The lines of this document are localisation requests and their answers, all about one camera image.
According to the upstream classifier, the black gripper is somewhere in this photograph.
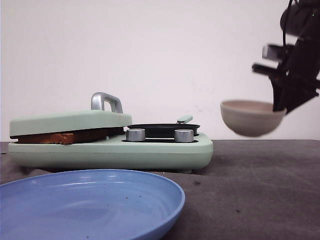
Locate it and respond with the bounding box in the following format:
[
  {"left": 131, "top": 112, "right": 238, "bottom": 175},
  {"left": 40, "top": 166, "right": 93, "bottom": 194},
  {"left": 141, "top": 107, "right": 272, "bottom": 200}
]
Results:
[{"left": 251, "top": 37, "right": 320, "bottom": 115}]

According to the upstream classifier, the beige ribbed bowl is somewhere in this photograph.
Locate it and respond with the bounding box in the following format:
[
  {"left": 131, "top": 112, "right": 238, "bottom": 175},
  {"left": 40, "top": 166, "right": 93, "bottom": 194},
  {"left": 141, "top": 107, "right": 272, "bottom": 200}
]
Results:
[{"left": 220, "top": 99, "right": 287, "bottom": 137}]

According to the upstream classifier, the breakfast maker hinged lid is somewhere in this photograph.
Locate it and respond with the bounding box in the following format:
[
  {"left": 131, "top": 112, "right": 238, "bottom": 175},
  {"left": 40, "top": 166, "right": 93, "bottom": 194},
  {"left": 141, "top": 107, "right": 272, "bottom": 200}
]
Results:
[{"left": 9, "top": 92, "right": 132, "bottom": 139}]

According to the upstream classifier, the toast bread slice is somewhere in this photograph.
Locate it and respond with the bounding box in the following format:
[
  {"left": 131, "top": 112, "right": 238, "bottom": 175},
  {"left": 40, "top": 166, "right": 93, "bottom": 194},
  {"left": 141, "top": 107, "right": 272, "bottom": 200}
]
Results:
[
  {"left": 18, "top": 133, "right": 75, "bottom": 145},
  {"left": 71, "top": 127, "right": 124, "bottom": 144}
]

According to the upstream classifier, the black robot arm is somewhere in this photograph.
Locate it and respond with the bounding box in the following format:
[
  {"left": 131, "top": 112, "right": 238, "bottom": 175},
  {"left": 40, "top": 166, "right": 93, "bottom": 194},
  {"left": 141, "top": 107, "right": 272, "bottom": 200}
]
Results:
[{"left": 252, "top": 0, "right": 320, "bottom": 113}]

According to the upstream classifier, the mint green breakfast maker base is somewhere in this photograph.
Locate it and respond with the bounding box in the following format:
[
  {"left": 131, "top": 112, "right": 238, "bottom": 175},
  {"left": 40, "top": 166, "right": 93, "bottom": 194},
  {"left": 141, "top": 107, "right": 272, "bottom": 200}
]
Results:
[{"left": 8, "top": 133, "right": 214, "bottom": 170}]

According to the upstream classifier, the grey table cloth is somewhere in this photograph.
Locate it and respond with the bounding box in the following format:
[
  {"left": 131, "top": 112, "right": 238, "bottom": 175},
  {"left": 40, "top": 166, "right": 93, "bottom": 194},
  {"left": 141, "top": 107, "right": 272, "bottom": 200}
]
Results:
[{"left": 0, "top": 140, "right": 320, "bottom": 240}]

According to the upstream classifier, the right silver control knob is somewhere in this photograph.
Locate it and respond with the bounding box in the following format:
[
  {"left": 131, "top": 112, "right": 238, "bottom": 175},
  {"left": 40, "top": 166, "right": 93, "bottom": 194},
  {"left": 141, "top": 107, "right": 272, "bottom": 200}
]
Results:
[{"left": 174, "top": 129, "right": 194, "bottom": 143}]

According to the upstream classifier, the silver control knob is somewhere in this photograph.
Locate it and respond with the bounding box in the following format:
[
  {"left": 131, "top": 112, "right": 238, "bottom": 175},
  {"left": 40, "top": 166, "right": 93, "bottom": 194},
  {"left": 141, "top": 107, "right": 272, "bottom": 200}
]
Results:
[
  {"left": 174, "top": 129, "right": 194, "bottom": 143},
  {"left": 125, "top": 128, "right": 146, "bottom": 142}
]

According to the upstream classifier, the black round frying pan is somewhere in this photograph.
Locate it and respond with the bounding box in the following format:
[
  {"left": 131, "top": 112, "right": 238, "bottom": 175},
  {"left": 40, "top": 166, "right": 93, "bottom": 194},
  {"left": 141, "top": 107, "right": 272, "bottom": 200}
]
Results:
[{"left": 127, "top": 115, "right": 200, "bottom": 138}]

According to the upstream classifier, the left silver control knob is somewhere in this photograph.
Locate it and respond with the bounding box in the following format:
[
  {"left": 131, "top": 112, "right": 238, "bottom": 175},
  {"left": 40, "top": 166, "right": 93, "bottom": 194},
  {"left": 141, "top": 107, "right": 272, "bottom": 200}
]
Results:
[{"left": 125, "top": 128, "right": 146, "bottom": 142}]

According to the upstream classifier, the blue round plate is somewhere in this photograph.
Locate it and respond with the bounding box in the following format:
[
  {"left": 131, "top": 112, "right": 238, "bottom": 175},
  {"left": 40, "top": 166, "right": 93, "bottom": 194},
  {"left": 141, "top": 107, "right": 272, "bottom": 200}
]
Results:
[{"left": 0, "top": 169, "right": 186, "bottom": 240}]

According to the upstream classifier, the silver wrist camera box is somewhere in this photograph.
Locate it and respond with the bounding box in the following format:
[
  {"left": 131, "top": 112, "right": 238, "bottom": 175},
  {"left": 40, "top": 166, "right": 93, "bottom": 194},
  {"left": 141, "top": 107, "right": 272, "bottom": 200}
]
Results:
[{"left": 262, "top": 44, "right": 286, "bottom": 62}]

